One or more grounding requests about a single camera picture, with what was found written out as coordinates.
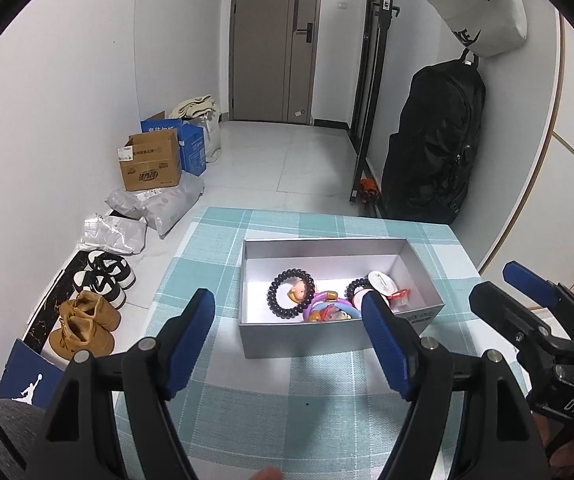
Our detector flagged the cream canvas bag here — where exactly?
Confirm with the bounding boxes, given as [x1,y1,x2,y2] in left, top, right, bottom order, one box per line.
[169,94,216,122]

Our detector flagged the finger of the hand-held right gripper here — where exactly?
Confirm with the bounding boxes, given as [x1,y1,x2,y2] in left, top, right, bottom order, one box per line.
[503,261,574,312]
[468,281,556,356]

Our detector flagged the white wardrobe with gold trim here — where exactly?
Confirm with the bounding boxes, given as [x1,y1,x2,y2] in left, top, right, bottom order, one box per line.
[477,10,574,301]

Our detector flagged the white plastic bag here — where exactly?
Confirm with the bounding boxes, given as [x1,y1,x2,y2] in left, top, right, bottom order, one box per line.
[187,110,222,163]

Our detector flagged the purple bangle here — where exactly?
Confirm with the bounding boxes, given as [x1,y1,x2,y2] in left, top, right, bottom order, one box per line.
[303,290,362,322]

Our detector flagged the black spiral hair tie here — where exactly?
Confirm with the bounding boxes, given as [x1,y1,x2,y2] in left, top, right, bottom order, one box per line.
[345,277,374,306]
[267,268,316,320]

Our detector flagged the black and white sneaker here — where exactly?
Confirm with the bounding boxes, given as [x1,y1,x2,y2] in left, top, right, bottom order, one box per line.
[72,270,128,310]
[84,250,135,291]

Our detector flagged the cream drawstring sports bag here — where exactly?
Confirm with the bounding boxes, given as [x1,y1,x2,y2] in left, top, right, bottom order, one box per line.
[417,0,528,58]

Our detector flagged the black backpack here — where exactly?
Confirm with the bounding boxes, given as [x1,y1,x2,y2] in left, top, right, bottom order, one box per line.
[382,49,486,226]

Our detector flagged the brown cardboard box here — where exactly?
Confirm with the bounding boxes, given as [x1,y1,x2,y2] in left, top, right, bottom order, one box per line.
[117,129,184,192]

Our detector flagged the black metal rack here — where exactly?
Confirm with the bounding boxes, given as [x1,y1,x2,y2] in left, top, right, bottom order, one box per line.
[349,0,402,218]

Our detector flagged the grey cardboard box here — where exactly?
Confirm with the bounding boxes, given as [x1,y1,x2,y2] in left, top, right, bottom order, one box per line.
[238,237,446,360]

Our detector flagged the person's right hand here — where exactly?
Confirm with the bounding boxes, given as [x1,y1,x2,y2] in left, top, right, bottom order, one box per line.
[534,410,574,472]

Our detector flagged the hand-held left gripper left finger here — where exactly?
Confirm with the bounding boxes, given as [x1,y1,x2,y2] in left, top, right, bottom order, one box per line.
[24,287,216,480]

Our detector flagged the tan suede boot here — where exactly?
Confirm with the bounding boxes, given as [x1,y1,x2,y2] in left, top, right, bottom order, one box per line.
[59,290,122,333]
[48,316,116,361]

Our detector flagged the blue paper bag white figure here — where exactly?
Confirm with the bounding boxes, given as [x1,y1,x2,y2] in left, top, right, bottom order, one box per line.
[0,338,68,411]

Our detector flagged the grey plastic mailer bag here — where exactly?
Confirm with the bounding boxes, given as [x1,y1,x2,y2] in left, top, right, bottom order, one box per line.
[106,176,205,238]

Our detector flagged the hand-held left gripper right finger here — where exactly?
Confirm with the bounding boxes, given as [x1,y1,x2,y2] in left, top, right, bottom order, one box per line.
[361,290,555,480]

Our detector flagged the teal checkered tablecloth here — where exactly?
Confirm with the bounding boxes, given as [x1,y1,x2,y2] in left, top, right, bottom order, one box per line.
[112,206,532,480]

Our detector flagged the grey door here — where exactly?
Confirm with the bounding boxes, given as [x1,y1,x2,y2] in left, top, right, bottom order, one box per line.
[230,0,324,125]

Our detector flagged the red and white round case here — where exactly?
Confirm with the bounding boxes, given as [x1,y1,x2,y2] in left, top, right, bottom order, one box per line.
[367,271,399,295]

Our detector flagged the silver crumpled plastic bag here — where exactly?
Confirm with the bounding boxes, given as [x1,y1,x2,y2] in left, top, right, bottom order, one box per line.
[78,212,148,256]

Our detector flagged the blue cardboard box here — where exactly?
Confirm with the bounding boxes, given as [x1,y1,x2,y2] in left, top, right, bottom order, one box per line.
[141,112,206,177]

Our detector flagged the grey fabric stool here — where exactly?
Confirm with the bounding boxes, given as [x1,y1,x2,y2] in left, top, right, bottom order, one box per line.
[0,399,48,480]

